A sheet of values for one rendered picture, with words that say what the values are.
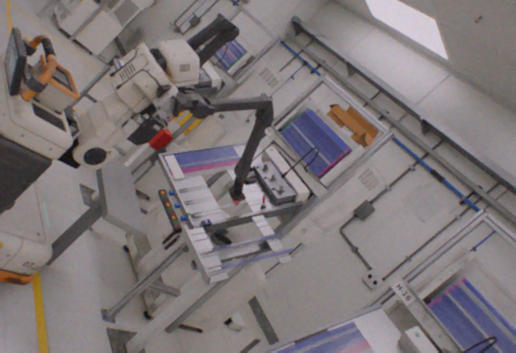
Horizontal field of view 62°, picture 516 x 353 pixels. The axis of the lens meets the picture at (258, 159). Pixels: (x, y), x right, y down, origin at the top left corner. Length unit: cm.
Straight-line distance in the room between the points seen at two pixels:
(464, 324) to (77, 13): 587
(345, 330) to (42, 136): 154
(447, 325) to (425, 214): 192
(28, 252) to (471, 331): 196
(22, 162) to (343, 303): 291
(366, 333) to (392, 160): 238
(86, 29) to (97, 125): 470
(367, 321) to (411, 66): 318
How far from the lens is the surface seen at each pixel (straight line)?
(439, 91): 457
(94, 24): 672
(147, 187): 407
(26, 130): 180
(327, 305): 404
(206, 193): 261
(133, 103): 204
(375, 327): 225
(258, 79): 382
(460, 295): 220
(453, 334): 218
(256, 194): 266
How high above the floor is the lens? 150
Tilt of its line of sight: 7 degrees down
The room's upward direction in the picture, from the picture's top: 48 degrees clockwise
